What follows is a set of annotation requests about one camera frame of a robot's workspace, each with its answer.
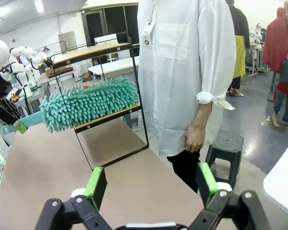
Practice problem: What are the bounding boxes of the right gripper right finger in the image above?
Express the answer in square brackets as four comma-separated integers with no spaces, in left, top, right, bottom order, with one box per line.
[188,162,272,230]

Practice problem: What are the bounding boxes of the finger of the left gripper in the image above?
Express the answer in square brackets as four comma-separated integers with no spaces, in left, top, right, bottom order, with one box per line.
[14,119,29,134]

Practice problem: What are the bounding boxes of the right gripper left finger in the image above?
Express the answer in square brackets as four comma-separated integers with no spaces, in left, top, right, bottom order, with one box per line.
[37,167,111,230]

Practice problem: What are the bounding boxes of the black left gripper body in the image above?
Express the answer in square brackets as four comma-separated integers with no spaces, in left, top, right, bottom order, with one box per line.
[0,97,22,126]

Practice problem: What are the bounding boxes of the teal chenille duster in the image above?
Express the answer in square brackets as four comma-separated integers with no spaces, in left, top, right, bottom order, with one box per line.
[1,76,140,135]

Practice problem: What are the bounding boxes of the person's left forearm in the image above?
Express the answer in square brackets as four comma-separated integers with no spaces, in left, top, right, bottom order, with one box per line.
[191,102,218,130]

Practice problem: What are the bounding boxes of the person's left hand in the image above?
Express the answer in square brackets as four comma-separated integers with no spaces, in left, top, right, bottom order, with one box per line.
[183,124,206,153]

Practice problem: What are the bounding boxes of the grey metal workbench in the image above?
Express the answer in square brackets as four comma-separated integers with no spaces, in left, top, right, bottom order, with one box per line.
[13,85,52,115]

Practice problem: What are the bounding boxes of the dark grey plastic stool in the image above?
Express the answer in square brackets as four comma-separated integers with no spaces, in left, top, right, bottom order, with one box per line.
[204,131,245,190]

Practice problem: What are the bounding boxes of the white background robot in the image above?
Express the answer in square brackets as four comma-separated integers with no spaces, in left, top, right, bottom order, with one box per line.
[9,46,51,96]
[250,23,267,48]

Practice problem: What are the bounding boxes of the large white table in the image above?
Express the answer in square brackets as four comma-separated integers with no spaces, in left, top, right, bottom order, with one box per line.
[263,133,288,222]

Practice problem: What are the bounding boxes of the grey cabinet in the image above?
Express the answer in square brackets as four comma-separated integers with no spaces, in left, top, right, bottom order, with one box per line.
[58,31,77,53]

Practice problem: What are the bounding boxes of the small white desk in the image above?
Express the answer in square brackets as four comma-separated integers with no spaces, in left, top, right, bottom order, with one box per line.
[87,57,140,81]

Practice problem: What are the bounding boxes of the person in white coat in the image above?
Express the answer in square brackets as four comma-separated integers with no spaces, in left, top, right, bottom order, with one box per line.
[136,0,238,194]

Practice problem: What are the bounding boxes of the white box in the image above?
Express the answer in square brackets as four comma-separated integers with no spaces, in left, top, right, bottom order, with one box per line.
[94,33,118,45]

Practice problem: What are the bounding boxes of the dark glass double door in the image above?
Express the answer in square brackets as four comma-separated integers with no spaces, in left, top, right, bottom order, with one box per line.
[83,3,140,47]

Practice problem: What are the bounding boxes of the bystander in yellow apron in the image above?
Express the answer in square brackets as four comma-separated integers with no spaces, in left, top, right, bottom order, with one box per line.
[227,0,251,98]

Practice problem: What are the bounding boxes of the bystander in jeans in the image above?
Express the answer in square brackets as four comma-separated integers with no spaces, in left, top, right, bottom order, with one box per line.
[262,0,288,127]

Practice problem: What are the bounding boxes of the white name badge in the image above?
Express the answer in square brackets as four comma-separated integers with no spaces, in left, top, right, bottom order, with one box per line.
[142,22,156,46]

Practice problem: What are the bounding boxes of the two-tier wooden shelf black frame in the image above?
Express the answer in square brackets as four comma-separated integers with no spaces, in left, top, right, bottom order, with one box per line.
[47,35,150,171]

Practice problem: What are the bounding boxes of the black lanyard cord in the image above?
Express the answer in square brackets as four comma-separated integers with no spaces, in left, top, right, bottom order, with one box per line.
[147,0,158,24]

